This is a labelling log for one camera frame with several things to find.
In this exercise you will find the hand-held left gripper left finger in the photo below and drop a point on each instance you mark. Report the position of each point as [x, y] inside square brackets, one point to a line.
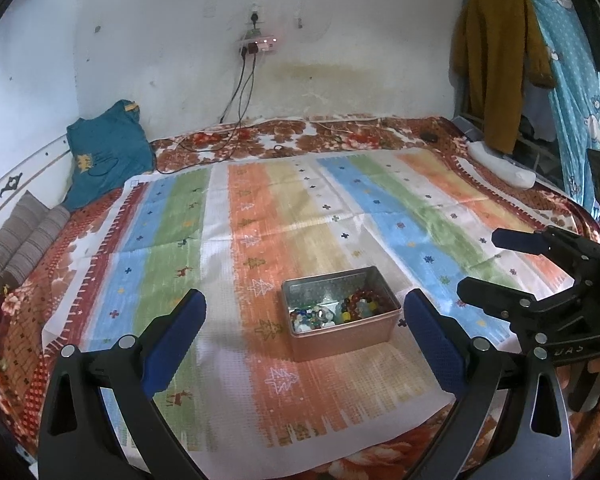
[177, 340]

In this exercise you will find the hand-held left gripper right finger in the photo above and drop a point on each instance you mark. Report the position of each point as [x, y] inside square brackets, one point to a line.
[432, 340]

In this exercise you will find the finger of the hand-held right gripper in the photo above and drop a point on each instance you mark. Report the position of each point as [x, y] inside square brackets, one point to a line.
[517, 240]
[485, 294]

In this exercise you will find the colourful beads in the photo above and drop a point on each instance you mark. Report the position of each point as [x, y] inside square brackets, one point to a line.
[367, 296]

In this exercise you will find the rectangular metal tin box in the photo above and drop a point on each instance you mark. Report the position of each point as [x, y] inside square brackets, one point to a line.
[340, 342]

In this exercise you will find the pale hanging garment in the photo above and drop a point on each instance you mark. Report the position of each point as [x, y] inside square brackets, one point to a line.
[540, 110]

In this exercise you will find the small black device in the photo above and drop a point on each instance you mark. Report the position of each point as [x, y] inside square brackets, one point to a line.
[428, 136]

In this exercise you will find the blue dotted hanging cloth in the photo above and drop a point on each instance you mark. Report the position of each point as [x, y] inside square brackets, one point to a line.
[575, 85]

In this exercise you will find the colourful striped mat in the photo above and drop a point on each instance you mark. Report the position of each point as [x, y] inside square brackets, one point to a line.
[280, 210]

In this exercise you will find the brown hanging jacket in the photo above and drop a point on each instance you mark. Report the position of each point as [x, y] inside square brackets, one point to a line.
[495, 60]

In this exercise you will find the brown striped cushion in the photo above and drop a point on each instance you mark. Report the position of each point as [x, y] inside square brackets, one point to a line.
[20, 245]

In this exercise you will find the brown floral bedsheet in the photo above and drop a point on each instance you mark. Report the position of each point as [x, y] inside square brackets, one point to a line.
[330, 132]

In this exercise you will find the white bed headboard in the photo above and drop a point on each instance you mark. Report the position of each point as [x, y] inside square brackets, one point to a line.
[35, 165]

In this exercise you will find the black hanging garment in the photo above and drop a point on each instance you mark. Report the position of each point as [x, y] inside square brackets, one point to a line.
[592, 25]

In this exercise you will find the white power strip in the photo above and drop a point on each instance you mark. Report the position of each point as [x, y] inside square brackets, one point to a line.
[262, 45]

